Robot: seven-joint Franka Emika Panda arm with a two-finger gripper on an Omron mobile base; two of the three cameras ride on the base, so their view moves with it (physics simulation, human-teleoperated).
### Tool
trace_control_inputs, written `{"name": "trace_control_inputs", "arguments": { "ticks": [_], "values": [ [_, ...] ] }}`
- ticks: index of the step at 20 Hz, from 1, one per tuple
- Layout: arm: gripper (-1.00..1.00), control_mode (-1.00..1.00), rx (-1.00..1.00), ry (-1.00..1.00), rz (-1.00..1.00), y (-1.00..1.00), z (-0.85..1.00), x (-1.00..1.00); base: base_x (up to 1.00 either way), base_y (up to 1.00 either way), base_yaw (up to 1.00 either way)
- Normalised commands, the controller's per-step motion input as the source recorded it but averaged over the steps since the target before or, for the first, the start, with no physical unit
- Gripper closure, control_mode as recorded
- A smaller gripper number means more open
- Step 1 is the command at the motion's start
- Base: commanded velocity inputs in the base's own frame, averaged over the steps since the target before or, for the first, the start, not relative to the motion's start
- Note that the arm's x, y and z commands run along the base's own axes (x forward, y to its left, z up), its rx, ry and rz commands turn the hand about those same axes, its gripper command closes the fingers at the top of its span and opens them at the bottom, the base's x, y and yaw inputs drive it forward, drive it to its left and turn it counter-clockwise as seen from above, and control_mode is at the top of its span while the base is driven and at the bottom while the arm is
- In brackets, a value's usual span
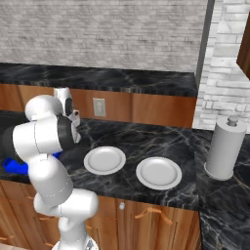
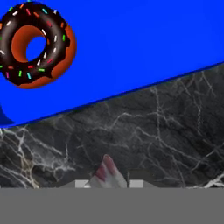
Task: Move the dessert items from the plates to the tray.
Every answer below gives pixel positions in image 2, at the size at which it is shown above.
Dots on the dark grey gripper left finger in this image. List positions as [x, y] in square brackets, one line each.
[81, 184]

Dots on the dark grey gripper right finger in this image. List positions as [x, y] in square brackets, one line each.
[136, 184]

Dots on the pink and white dessert piece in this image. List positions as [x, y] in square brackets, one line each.
[108, 175]

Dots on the blue tray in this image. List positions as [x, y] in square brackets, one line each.
[131, 43]

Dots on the chocolate donut with sprinkles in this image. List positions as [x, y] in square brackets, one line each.
[59, 62]

